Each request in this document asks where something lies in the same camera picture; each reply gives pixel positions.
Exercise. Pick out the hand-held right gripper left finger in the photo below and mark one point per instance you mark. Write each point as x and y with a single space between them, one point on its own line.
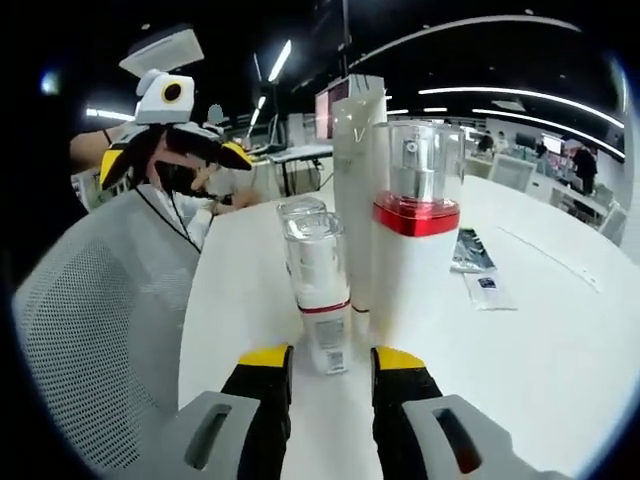
250 430

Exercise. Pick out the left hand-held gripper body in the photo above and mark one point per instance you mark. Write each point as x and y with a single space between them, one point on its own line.
165 105

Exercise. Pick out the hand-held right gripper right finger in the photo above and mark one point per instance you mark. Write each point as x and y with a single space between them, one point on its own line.
410 430

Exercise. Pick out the white skincare tube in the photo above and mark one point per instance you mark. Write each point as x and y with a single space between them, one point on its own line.
352 200

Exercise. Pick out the white red-collar skincare pump bottle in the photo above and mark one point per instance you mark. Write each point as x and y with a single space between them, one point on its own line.
415 280

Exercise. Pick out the clear blue-square skincare sachet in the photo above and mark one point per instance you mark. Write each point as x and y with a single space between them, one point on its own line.
487 290

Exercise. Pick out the silver skincare sachet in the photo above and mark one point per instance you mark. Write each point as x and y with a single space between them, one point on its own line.
470 250

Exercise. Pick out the white ceiling air vent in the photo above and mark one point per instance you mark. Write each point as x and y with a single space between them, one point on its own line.
160 50

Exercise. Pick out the black-legged laptop stand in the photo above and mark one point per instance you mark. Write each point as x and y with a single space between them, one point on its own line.
300 151

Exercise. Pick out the linear ceiling light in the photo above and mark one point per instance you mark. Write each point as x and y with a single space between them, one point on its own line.
280 60
500 90

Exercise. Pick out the silver laptop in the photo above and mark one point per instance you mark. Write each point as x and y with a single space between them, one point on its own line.
325 115

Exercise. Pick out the grey mesh chair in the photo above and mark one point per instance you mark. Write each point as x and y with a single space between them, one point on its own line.
90 325

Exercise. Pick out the white office chair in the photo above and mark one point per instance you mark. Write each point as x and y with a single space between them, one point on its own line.
614 220
510 172

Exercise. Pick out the bright desk monitor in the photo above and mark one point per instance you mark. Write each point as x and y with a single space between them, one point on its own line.
552 144

